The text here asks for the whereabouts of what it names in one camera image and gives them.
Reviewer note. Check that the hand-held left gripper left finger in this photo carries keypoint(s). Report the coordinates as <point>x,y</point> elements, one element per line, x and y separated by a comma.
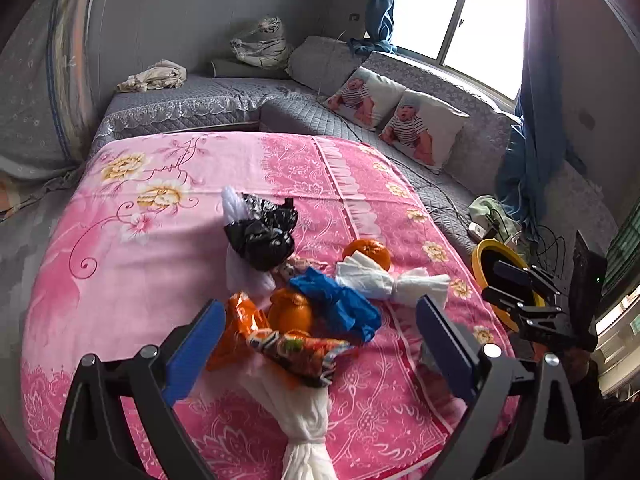
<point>195,345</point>

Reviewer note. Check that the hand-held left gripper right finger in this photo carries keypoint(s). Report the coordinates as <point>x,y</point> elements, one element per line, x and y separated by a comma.
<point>445,350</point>

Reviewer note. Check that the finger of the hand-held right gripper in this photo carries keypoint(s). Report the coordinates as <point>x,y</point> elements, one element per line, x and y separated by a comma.
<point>505,297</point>
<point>515,271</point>

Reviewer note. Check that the yellow trash bin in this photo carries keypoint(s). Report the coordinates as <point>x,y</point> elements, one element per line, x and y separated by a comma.
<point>480,260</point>

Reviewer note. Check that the orange snack packet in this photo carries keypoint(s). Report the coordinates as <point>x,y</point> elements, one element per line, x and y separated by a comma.
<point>290,355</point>

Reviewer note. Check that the black plastic bag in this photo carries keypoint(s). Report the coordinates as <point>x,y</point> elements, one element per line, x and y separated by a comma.
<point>260,240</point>

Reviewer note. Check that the white power strip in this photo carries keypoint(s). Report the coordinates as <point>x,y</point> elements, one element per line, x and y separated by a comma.
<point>475,231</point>

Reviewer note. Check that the green cloth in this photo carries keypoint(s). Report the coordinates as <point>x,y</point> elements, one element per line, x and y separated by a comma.
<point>482,205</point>

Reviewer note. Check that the white plastic bag right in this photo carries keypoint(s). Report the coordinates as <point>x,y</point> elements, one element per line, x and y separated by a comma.
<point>380,285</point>

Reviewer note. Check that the pink floral blanket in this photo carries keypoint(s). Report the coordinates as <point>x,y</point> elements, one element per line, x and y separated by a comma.
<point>150,260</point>

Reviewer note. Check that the orange fruit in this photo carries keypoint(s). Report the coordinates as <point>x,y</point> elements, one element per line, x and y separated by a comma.
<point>367,252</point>
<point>290,312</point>

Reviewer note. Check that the blue plastic bag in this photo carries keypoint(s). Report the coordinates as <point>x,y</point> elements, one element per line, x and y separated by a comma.
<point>340,305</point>

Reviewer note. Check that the small colourful candy wrapper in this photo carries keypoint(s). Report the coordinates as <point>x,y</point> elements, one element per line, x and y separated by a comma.
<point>300,265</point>

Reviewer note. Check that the knotted white plastic bag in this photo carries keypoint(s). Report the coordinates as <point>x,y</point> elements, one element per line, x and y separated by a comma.
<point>305,425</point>

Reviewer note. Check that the blue curtain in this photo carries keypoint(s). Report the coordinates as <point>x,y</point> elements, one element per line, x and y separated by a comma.
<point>535,110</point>
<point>380,0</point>

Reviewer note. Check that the baby print pillow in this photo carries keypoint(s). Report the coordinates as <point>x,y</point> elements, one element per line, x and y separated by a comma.
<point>420,125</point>
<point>360,95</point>

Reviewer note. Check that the grey quilted sofa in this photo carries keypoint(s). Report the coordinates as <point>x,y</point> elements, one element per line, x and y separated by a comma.
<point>225,95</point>

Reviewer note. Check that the window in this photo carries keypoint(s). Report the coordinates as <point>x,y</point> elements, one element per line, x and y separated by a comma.
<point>450,10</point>

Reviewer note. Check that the beige crumpled cloth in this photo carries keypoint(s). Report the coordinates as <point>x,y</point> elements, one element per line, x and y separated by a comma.
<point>152,75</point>

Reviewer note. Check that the grey bolster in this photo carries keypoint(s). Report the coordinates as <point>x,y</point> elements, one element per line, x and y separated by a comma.
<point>225,67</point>

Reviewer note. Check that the grey quilted cushion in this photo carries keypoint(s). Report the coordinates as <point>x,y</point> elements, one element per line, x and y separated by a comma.
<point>320,60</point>

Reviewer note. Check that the white tiger plush toy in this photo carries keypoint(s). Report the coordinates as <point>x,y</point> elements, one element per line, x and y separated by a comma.
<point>265,50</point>

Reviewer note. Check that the striped grey mattress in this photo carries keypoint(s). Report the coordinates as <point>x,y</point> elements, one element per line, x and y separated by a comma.
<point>40,70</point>

